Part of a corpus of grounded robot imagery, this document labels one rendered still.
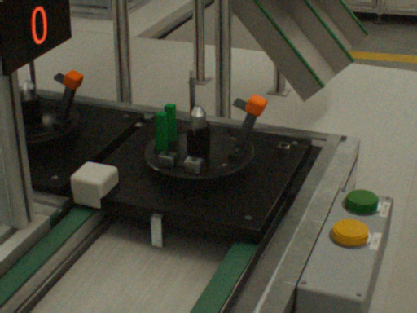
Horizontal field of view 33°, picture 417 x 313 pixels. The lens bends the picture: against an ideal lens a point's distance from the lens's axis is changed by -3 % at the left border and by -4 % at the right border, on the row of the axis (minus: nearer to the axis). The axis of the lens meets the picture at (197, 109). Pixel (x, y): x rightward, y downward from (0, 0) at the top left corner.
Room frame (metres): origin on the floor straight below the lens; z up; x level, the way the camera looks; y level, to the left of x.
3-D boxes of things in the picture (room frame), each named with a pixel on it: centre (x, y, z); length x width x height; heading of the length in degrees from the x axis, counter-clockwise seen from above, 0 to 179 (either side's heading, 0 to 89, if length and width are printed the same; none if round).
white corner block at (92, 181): (0.75, 0.13, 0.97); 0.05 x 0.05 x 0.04; 68
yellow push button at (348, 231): (0.65, -0.17, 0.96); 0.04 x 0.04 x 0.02
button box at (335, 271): (0.65, -0.17, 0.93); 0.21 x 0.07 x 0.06; 158
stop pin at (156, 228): (0.69, 0.05, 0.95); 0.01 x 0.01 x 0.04; 68
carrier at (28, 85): (0.90, 0.24, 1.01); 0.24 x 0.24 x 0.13; 68
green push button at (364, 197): (0.71, -0.19, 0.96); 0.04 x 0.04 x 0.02
